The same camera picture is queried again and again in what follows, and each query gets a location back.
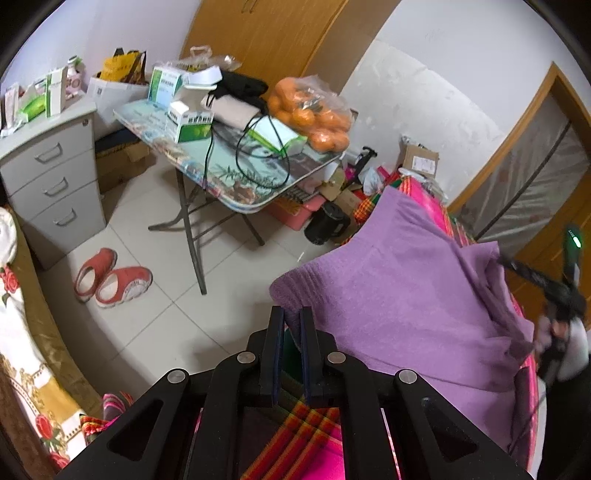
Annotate red slipper left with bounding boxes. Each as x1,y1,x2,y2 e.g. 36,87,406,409
73,248,117,303

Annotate black folded cloth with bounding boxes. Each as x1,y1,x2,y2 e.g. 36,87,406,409
207,70,269,114

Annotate grey drawer cabinet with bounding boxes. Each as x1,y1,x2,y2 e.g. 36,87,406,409
1,95,106,270

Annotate black kettle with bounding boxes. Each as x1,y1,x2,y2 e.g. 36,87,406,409
304,202,351,245

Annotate purple knit sweater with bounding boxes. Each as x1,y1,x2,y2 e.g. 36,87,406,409
270,188,534,447

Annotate yellow shopping bag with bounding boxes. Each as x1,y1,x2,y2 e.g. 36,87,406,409
96,48,146,85

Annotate bag of oranges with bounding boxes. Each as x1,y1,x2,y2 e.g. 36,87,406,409
266,75,353,153

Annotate cardboard box with label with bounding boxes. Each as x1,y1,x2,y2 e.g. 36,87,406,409
401,144,440,179

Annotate green white medicine box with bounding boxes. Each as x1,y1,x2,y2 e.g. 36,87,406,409
166,100,213,143

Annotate red slipper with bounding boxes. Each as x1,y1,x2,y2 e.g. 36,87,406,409
73,248,117,303
94,266,153,308

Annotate plastic covered doorway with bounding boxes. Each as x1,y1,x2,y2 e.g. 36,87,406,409
458,94,590,256

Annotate pink plaid bed cover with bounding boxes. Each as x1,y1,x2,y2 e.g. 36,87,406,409
270,187,533,479

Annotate pink plastic basket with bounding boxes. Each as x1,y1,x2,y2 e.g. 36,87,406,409
263,195,325,231

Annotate wooden door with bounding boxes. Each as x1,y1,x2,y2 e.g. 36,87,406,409
506,173,590,326

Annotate red slipper right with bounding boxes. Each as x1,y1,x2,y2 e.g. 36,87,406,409
94,266,153,308

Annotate wooden wardrobe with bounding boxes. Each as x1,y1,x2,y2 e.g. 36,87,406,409
181,0,400,93

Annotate right hand white glove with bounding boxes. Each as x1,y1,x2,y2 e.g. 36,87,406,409
535,316,590,387

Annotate black cable on table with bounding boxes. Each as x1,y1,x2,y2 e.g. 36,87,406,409
202,110,293,190

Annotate folding side table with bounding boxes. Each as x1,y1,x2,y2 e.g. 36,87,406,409
113,99,342,294

